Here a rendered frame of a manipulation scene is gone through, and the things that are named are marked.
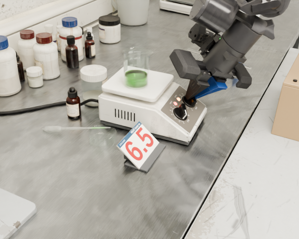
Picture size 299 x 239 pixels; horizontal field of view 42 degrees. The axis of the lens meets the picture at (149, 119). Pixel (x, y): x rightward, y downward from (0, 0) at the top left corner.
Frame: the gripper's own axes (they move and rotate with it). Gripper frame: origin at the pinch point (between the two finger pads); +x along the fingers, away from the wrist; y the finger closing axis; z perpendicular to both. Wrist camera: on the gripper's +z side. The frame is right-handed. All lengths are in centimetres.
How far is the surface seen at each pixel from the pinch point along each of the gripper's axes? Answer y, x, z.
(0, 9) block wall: 28, 24, 45
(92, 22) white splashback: -6, 31, 60
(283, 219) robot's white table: 0.8, -3.0, -31.1
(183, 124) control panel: 4.4, 4.0, -6.9
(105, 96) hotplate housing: 15.9, 9.6, 3.8
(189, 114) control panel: 1.4, 4.0, -4.0
